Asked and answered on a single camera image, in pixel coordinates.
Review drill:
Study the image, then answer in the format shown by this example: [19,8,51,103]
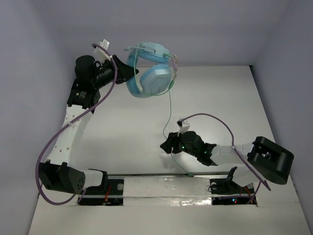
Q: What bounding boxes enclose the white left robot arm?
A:
[36,55,139,194]

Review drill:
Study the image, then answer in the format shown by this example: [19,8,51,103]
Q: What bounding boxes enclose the white front platform board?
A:
[29,183,310,235]

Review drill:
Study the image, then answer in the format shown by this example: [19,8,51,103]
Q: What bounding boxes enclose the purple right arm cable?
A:
[182,113,271,204]

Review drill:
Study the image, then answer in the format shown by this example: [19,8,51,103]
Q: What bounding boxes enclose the green headphone cable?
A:
[132,42,195,177]

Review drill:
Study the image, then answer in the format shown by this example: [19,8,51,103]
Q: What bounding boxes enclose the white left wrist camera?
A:
[92,39,112,63]

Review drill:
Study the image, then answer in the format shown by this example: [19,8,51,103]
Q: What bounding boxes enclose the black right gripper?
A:
[160,129,199,158]

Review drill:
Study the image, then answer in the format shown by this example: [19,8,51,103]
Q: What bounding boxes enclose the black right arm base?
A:
[207,166,257,206]

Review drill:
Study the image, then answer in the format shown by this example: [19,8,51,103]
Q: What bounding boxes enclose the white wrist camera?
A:
[92,39,112,63]
[177,119,190,136]

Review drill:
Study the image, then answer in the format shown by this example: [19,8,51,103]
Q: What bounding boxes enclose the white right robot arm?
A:
[160,131,294,192]

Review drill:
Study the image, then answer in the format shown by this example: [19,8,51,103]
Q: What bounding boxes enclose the light blue headphones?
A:
[124,42,178,98]

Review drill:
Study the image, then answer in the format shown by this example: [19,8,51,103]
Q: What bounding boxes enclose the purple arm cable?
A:
[182,113,271,204]
[36,43,118,205]

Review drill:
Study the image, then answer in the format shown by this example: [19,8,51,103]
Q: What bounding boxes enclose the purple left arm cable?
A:
[36,43,118,205]

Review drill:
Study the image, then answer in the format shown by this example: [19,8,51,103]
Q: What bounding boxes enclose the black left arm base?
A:
[77,171,124,206]

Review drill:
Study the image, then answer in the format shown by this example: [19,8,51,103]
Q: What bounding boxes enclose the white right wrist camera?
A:
[177,119,190,136]

